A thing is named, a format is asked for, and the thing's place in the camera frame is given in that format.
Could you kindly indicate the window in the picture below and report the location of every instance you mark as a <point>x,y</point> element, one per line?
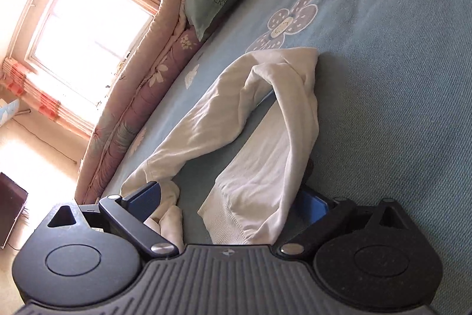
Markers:
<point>84,38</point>

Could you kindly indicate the dark cabinet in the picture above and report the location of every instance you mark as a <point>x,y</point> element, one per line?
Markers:
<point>11,208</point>

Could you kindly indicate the white printed sweatshirt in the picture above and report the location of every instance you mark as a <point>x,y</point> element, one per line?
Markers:
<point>258,160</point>

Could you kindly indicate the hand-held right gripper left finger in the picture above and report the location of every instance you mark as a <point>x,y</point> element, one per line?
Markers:
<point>143,197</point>

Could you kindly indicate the folded pink floral quilt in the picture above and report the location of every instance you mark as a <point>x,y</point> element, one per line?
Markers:
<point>140,108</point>

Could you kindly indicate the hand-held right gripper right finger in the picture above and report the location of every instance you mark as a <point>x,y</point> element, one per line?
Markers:
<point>312,204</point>

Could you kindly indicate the blue floral bed sheet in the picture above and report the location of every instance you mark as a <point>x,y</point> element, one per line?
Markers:
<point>387,79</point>

